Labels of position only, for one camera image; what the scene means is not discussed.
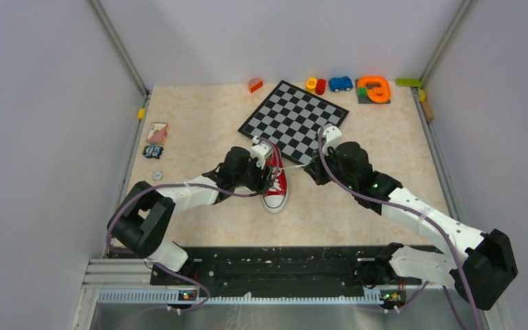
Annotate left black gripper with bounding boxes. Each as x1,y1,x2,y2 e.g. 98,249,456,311
233,153,272,194

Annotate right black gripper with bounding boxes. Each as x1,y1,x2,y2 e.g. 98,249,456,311
305,144,356,190

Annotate red canvas sneaker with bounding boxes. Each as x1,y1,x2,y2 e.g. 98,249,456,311
261,145,303,213

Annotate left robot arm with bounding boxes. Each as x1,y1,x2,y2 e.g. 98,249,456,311
107,140,279,284

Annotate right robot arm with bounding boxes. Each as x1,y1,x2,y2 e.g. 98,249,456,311
305,142,518,311

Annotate black grey checkerboard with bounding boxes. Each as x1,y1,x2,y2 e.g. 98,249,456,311
238,80,349,165

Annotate red toy cylinder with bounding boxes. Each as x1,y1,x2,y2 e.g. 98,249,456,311
315,79,327,96

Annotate yellow toy cylinder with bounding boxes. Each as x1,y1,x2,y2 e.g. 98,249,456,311
305,77,318,94

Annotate blue toy car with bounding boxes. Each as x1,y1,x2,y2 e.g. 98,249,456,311
329,76,353,93

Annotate orange half-round toy block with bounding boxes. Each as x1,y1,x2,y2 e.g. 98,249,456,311
247,78,263,93

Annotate orange curved track toy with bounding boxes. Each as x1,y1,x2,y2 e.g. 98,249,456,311
355,76,392,105

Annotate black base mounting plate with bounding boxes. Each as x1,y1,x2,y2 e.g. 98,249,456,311
107,245,443,302

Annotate pink tangram card box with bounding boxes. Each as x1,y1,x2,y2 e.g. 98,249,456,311
146,122,169,145

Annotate small blue toy robot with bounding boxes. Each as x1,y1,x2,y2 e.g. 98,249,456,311
142,144,164,160

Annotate green flat block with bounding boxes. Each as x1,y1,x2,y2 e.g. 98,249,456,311
395,78,423,88

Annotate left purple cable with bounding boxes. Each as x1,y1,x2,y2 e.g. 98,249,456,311
104,136,279,315

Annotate purple cable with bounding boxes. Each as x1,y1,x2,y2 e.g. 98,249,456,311
316,126,485,330
104,136,279,315

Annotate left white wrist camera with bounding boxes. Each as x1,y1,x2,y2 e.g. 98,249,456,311
250,136,275,169

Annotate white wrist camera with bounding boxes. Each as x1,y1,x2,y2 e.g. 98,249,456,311
320,126,342,155
250,136,275,169

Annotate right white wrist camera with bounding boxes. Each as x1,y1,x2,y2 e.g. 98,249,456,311
320,126,342,155

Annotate wooden block on rail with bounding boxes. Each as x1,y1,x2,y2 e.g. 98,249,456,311
420,100,435,122

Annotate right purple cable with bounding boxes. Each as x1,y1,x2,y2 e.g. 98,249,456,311
316,126,485,330

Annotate yellow clip on rail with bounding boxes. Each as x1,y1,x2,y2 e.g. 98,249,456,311
137,108,145,121

